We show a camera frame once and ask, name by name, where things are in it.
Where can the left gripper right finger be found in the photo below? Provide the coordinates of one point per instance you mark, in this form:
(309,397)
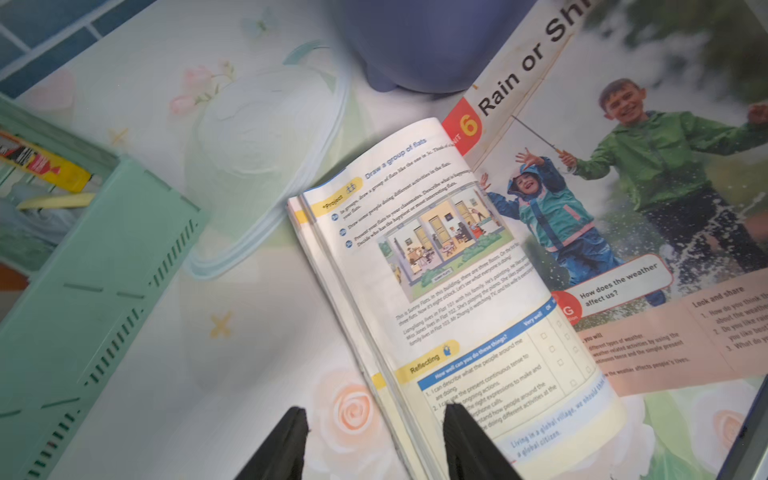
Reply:
(471,454)

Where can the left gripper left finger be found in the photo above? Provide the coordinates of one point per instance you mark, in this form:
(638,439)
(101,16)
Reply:
(281,454)

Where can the English textbook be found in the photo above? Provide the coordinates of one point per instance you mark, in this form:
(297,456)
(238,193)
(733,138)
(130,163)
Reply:
(577,253)

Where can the green file organizer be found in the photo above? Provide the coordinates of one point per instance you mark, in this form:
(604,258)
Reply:
(96,263)

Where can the translucent plastic lid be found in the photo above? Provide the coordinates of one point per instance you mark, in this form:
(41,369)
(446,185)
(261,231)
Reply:
(259,141)

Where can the yellow glue tube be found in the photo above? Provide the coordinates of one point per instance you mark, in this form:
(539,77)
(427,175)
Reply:
(43,164)

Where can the purple trash bin with bag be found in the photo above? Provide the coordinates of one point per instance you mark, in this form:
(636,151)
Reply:
(432,47)

